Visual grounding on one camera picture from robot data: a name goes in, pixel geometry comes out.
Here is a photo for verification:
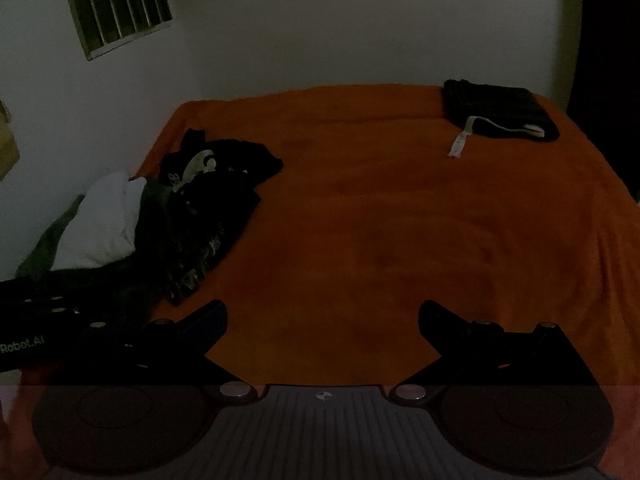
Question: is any dark green cloth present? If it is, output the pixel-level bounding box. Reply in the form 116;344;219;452
15;177;171;321

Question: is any black folded garment white drawstring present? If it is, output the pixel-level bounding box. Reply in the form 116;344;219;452
443;78;560;160

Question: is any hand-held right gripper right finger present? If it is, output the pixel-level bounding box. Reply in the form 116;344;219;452
389;299;601;406

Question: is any black leaf print garment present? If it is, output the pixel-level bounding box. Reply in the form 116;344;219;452
159;127;284;198

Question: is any white cloth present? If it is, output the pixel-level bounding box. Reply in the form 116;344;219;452
56;172;148;271

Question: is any orange blanket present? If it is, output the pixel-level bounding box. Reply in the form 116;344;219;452
0;84;640;480

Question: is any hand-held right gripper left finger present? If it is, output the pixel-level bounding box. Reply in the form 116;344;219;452
45;299;264;406

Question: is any tan cloth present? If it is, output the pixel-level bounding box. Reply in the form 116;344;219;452
0;100;21;181

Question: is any black white printed garment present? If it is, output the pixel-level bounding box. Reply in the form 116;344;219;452
150;180;262;307

